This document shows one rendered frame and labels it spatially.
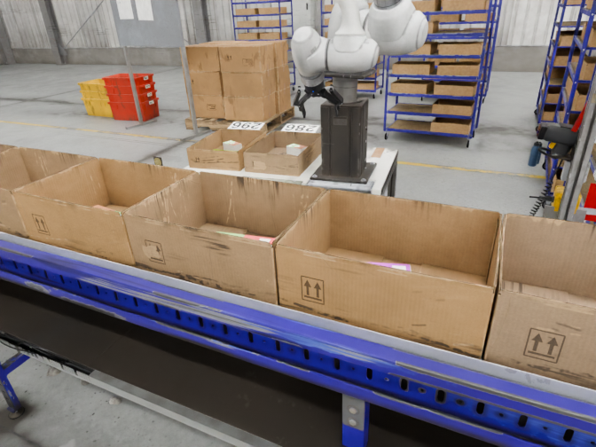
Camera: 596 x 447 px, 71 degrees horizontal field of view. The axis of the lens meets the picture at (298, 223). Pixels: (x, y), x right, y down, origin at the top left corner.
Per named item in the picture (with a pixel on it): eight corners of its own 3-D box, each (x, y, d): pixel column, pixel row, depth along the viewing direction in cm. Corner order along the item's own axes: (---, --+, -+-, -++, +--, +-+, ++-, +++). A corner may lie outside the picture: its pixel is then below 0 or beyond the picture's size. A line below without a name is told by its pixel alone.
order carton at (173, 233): (328, 247, 112) (328, 188, 104) (278, 314, 88) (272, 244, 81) (207, 223, 127) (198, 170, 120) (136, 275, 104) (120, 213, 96)
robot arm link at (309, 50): (293, 78, 150) (329, 80, 147) (283, 44, 136) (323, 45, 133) (299, 55, 154) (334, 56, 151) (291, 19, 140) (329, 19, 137)
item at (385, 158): (398, 153, 227) (398, 148, 225) (380, 196, 178) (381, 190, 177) (231, 144, 257) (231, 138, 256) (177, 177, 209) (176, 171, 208)
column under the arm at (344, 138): (325, 160, 213) (324, 93, 198) (376, 164, 205) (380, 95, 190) (309, 179, 191) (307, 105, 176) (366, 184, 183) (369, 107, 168)
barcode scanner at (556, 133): (529, 149, 141) (541, 118, 136) (568, 157, 137) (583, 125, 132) (529, 154, 136) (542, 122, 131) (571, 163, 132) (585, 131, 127)
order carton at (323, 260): (490, 278, 96) (503, 211, 89) (480, 370, 73) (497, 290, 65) (328, 247, 112) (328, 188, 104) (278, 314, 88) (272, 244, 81)
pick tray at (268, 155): (323, 151, 226) (323, 133, 222) (299, 176, 195) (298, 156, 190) (274, 148, 236) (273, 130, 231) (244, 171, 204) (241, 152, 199)
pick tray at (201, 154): (268, 147, 237) (266, 129, 232) (239, 171, 204) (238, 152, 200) (222, 145, 245) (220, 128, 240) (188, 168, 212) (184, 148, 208)
